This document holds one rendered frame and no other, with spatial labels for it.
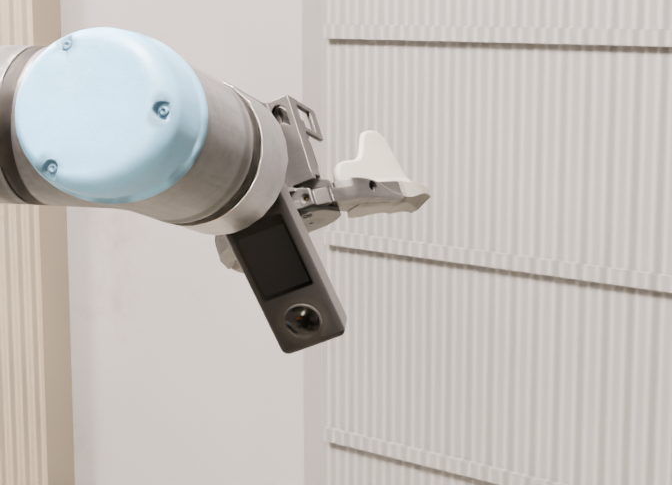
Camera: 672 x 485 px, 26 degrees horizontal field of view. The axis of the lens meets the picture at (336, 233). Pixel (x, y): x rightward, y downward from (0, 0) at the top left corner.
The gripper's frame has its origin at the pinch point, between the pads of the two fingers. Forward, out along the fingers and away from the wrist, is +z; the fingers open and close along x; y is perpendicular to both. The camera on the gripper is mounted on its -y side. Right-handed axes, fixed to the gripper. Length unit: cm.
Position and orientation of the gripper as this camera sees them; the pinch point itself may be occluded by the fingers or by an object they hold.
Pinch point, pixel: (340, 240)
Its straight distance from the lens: 108.9
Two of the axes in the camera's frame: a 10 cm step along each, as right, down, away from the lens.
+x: -9.0, 3.5, 2.7
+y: -2.9, -9.2, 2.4
